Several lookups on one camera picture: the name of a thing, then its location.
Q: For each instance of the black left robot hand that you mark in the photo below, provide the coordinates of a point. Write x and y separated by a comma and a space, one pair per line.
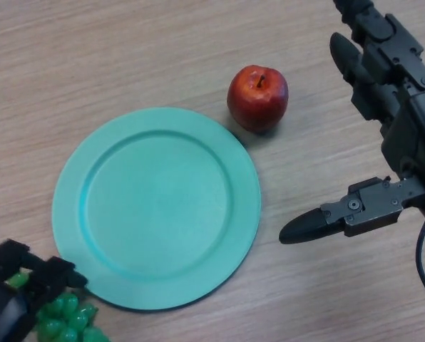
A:
5, 313

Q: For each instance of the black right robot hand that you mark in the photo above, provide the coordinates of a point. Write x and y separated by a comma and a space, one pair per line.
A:
415, 142

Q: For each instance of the green plastic grape bunch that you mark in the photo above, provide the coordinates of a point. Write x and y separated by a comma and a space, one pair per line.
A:
66, 317

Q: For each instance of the round teal plate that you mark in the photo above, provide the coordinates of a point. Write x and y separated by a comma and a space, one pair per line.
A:
155, 208

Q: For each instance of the red apple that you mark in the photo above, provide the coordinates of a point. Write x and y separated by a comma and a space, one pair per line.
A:
257, 103

